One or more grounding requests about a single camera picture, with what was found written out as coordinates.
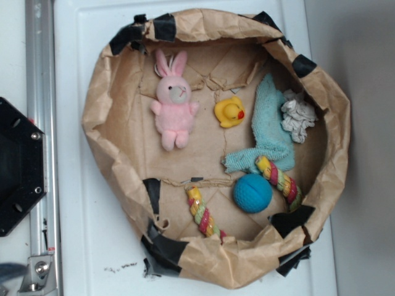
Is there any brown paper bag bin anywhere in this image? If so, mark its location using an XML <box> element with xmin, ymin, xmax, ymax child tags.
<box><xmin>82</xmin><ymin>9</ymin><xmax>351</xmax><ymax>289</ymax></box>

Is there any multicolour rope toy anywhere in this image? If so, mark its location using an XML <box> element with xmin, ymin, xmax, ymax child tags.
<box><xmin>186</xmin><ymin>155</ymin><xmax>304</xmax><ymax>239</ymax></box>

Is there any blue rubber ball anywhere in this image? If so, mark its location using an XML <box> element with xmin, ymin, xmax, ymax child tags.
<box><xmin>233</xmin><ymin>174</ymin><xmax>272</xmax><ymax>213</ymax></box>

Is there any aluminium rail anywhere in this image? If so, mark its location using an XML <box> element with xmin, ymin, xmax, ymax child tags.
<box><xmin>25</xmin><ymin>1</ymin><xmax>64</xmax><ymax>295</ymax></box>

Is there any yellow rubber duck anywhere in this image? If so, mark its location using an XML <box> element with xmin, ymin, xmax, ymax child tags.
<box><xmin>214</xmin><ymin>96</ymin><xmax>245</xmax><ymax>128</ymax></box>

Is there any white crumpled cloth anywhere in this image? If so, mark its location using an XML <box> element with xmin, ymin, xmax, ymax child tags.
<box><xmin>281</xmin><ymin>89</ymin><xmax>318</xmax><ymax>144</ymax></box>

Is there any light blue towel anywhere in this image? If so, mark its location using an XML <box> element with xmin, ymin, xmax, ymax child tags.
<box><xmin>222</xmin><ymin>74</ymin><xmax>296</xmax><ymax>173</ymax></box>

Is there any metal corner bracket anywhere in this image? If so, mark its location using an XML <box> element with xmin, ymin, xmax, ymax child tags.
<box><xmin>17</xmin><ymin>255</ymin><xmax>57</xmax><ymax>295</ymax></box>

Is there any pink plush bunny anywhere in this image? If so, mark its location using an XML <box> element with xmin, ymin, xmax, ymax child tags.
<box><xmin>151</xmin><ymin>49</ymin><xmax>199</xmax><ymax>151</ymax></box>

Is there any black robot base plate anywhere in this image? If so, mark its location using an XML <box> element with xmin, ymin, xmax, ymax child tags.
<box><xmin>1</xmin><ymin>97</ymin><xmax>46</xmax><ymax>237</ymax></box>

